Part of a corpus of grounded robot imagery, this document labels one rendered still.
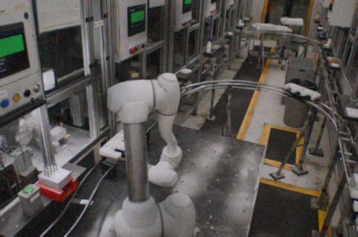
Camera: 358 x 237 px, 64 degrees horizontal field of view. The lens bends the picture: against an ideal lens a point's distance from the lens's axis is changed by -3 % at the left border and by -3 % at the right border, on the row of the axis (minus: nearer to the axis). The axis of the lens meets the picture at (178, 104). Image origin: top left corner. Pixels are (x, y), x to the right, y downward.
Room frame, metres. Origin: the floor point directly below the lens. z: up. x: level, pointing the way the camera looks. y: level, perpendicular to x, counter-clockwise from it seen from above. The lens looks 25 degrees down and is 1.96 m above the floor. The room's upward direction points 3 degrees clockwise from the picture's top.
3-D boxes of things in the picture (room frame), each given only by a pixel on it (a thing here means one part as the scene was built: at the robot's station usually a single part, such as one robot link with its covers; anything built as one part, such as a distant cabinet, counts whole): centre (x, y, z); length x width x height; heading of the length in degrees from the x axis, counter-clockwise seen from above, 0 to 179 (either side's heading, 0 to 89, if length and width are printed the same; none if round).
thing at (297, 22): (7.60, -2.75, 0.48); 0.84 x 0.58 x 0.97; 168
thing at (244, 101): (5.72, -1.42, 0.01); 5.85 x 0.59 x 0.01; 160
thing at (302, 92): (2.82, -1.25, 0.84); 0.37 x 0.14 x 0.10; 38
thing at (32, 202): (1.00, 0.66, 0.97); 0.08 x 0.08 x 0.12; 70
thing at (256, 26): (6.54, -1.94, 0.48); 0.88 x 0.56 x 0.96; 88
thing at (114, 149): (1.71, 0.36, 0.84); 0.36 x 0.14 x 0.10; 160
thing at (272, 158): (3.14, -1.31, 0.01); 1.00 x 0.55 x 0.01; 160
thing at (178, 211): (1.09, -0.02, 0.85); 0.18 x 0.16 x 0.22; 108
